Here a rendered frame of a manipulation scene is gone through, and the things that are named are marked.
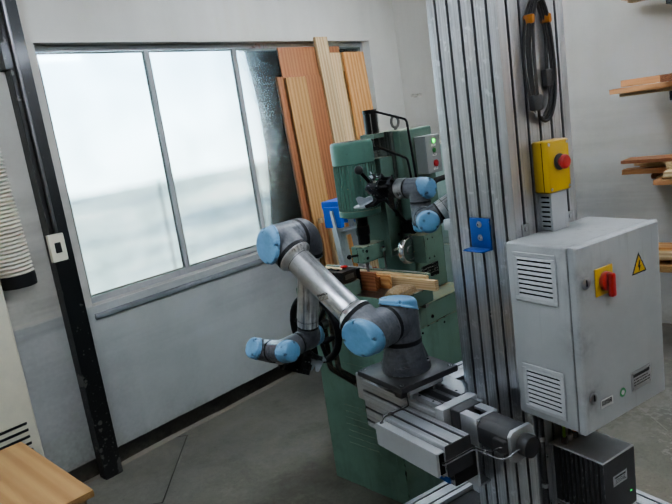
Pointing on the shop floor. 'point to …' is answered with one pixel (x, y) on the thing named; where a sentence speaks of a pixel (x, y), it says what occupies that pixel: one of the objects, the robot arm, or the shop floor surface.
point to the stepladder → (339, 230)
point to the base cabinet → (399, 483)
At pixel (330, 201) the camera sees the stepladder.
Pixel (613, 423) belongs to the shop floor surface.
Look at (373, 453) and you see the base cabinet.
